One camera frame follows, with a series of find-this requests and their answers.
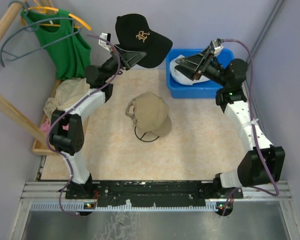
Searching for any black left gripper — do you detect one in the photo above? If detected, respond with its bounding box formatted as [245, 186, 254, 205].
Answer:
[102, 44, 148, 83]

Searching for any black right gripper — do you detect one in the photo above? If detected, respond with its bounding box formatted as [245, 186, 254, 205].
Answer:
[174, 46, 228, 88]

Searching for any white cap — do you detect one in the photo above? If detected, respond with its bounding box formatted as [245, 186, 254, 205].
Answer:
[169, 54, 210, 86]

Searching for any blue plastic bin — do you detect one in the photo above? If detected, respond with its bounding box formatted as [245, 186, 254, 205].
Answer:
[165, 48, 222, 99]

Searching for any black beanie hat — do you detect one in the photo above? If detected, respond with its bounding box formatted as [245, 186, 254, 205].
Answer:
[115, 13, 173, 69]

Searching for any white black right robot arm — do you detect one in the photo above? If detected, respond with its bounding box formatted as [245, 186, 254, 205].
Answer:
[169, 46, 286, 198]

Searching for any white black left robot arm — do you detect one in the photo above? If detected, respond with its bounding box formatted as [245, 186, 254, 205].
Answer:
[47, 45, 147, 199]

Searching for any green tank top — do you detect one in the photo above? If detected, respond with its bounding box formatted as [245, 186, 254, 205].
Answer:
[20, 9, 91, 80]

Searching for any beige cloth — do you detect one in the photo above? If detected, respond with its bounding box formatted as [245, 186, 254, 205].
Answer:
[43, 78, 90, 120]

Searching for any yellow clothes hanger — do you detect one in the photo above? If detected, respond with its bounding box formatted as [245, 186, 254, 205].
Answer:
[20, 0, 92, 31]

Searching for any grey blue clothes hanger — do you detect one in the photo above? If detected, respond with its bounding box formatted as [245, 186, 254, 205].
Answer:
[0, 0, 80, 67]

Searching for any pink cloth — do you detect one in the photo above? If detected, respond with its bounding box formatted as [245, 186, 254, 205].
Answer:
[39, 117, 51, 134]

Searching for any wooden tray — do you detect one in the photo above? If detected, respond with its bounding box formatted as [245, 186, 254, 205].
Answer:
[31, 79, 89, 156]

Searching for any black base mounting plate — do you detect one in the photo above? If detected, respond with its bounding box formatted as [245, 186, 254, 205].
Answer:
[65, 180, 243, 208]

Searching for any wooden clothes rack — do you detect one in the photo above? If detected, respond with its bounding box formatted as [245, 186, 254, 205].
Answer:
[0, 0, 56, 143]

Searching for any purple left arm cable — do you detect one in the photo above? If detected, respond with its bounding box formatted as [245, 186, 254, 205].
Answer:
[45, 34, 123, 218]

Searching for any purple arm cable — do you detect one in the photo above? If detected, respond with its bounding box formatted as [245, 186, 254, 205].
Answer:
[45, 34, 123, 218]
[219, 38, 280, 217]

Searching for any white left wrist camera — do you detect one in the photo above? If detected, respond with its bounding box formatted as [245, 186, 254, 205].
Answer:
[98, 32, 111, 51]

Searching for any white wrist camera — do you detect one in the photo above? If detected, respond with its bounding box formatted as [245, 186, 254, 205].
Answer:
[98, 32, 111, 51]
[210, 38, 224, 57]

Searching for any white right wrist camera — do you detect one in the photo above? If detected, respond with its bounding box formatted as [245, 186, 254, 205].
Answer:
[210, 38, 224, 57]

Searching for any black wire hat stand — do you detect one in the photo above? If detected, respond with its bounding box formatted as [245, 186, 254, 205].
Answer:
[134, 126, 160, 143]

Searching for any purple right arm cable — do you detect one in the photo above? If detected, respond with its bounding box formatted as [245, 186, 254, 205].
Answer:
[219, 38, 280, 217]

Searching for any aluminium frame rail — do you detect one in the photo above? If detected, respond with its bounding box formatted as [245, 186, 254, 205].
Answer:
[9, 180, 300, 240]

